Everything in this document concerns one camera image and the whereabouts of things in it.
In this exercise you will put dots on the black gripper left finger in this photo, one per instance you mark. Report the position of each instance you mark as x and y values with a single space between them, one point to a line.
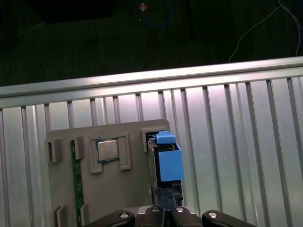
154 215

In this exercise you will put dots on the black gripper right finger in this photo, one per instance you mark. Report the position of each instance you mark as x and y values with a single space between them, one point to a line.
182 216

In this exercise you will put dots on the hard disk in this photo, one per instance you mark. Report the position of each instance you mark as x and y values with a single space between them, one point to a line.
170 165

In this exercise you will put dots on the grey parts rack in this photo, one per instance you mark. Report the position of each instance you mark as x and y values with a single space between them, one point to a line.
113 189

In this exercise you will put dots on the silver CPU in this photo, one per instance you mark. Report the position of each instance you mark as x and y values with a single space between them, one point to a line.
107 151

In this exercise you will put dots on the green RAM stick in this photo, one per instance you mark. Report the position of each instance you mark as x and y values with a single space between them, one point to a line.
78 179

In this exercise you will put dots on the small brown floor scrap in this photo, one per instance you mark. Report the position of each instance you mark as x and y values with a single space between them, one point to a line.
143 6

